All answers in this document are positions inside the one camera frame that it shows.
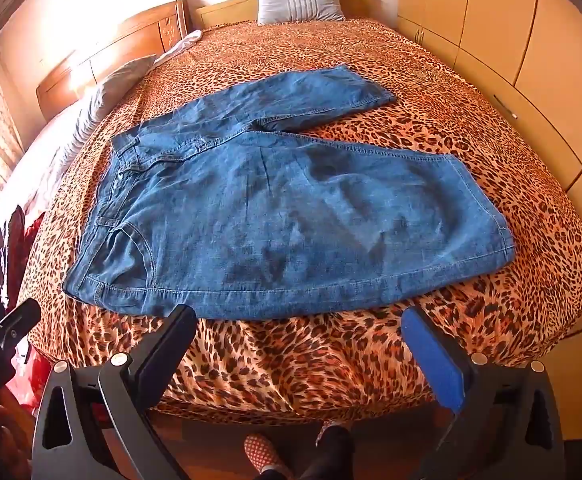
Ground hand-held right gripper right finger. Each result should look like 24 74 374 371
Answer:
401 305 564 480

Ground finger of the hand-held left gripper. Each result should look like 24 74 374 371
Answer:
0 298 42 348

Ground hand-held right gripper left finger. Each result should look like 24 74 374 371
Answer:
31 304 198 480

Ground blue denim pants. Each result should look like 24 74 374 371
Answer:
63 64 517 321

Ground red cloth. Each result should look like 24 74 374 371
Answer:
5 349 42 413

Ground dark cloth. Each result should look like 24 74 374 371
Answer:
0 204 29 308

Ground leopard print bed sheet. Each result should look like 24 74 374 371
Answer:
18 17 582 416

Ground red polka dot slipper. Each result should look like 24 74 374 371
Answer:
316 420 350 442
243 434 294 479

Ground white quilt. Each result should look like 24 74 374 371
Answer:
16 95 102 221

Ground plain grey pillow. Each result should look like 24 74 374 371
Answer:
73 54 158 146

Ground brown wooden headboard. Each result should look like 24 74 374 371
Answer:
36 0 193 122

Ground white cloth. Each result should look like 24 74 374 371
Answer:
153 29 204 63

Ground long wardrobe handle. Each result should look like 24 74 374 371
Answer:
491 92 520 120

